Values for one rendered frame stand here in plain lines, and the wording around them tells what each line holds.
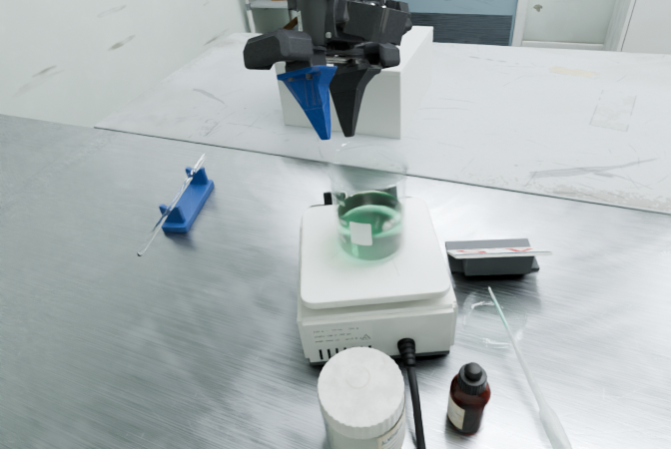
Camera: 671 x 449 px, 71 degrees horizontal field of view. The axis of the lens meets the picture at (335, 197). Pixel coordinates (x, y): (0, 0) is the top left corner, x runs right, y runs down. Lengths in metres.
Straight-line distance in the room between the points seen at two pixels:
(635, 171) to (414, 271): 0.39
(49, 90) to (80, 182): 1.13
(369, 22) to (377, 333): 0.27
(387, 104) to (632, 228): 0.34
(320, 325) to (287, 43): 0.24
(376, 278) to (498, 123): 0.44
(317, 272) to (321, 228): 0.05
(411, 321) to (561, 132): 0.45
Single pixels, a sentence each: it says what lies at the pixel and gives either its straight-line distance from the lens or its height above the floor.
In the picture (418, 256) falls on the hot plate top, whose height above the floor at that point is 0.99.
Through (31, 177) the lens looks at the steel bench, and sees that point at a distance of 0.85.
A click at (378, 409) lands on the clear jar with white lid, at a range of 0.33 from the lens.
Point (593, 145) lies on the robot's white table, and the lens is 0.74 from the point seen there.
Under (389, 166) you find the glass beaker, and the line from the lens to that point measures 0.39.
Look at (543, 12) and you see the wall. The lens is 3.39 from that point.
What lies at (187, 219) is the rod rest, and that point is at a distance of 0.61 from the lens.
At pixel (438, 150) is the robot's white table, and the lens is 0.69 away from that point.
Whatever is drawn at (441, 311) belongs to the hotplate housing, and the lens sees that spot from 0.39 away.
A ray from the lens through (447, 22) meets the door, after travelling 3.45.
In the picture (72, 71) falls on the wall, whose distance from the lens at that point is 1.96.
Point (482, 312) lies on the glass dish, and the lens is 0.48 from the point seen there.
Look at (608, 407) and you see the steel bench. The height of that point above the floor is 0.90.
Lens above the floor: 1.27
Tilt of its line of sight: 38 degrees down
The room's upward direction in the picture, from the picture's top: 7 degrees counter-clockwise
